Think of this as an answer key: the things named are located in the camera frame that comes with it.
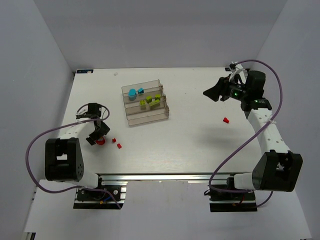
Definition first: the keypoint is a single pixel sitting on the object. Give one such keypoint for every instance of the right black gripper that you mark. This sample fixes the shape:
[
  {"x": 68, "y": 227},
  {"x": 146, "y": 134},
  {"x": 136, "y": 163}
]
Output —
[{"x": 223, "y": 88}]

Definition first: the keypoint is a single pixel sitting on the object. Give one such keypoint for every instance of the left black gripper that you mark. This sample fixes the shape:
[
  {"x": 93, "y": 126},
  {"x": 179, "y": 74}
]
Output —
[{"x": 99, "y": 132}]

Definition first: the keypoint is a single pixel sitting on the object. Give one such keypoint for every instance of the red round lego piece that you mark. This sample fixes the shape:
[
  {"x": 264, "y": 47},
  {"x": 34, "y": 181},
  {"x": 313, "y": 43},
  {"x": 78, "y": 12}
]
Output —
[{"x": 101, "y": 141}]

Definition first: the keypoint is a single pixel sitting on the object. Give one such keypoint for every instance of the teal round lego piece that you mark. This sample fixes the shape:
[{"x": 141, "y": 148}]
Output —
[{"x": 132, "y": 94}]

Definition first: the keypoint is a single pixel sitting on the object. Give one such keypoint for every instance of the green 2x2 lego brick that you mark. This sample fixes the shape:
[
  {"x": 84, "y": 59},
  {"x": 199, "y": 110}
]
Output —
[
  {"x": 157, "y": 97},
  {"x": 149, "y": 99}
]

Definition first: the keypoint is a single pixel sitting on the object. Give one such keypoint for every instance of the green 2x4 lego brick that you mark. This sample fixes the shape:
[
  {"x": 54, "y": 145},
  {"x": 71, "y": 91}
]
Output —
[{"x": 154, "y": 104}]

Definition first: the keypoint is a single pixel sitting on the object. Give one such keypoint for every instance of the small teal lego brick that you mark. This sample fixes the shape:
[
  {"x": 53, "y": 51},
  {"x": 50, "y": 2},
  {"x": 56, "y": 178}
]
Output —
[{"x": 140, "y": 91}]

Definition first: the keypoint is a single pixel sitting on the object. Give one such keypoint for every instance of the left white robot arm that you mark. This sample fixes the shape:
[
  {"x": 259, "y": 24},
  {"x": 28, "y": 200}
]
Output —
[{"x": 63, "y": 155}]

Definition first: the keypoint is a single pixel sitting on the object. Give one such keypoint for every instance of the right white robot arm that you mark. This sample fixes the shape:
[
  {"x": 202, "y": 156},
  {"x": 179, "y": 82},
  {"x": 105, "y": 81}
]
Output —
[{"x": 278, "y": 168}]

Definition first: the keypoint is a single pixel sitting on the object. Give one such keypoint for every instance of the red lego cone piece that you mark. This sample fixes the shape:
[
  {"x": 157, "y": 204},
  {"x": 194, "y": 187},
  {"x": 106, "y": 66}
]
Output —
[{"x": 226, "y": 120}]

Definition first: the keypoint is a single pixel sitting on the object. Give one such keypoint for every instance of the clear tiered acrylic container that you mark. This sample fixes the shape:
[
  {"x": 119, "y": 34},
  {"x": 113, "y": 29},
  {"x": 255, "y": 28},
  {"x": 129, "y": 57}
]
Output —
[{"x": 134, "y": 115}]

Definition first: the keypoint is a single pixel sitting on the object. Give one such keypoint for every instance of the left blue table label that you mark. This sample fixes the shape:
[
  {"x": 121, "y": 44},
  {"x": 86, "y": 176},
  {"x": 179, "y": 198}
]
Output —
[{"x": 84, "y": 71}]

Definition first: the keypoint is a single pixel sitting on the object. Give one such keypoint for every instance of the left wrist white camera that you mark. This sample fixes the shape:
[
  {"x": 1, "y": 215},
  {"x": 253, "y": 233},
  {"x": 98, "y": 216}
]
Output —
[{"x": 81, "y": 111}]

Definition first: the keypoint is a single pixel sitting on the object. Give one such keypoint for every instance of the wrist white camera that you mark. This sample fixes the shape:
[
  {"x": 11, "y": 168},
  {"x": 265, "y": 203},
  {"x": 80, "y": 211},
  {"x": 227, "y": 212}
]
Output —
[
  {"x": 81, "y": 111},
  {"x": 237, "y": 72}
]

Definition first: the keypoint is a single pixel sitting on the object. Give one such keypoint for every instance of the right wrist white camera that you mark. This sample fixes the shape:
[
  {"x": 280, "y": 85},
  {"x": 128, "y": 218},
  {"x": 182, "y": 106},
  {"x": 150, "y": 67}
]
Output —
[{"x": 237, "y": 72}]

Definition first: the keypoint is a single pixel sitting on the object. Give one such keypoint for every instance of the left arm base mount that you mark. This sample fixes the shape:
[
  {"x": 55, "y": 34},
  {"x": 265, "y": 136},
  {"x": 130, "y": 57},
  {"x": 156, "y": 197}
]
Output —
[{"x": 111, "y": 195}]

